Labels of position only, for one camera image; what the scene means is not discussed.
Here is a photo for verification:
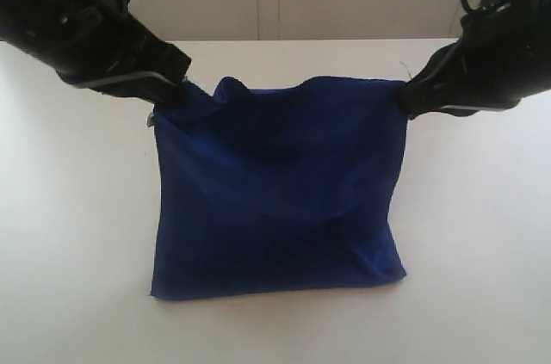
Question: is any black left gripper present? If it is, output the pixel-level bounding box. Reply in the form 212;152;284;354
1;0;192;106

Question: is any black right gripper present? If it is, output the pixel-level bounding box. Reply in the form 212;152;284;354
397;0;550;120

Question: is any blue towel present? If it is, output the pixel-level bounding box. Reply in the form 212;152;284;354
151;77;407;301

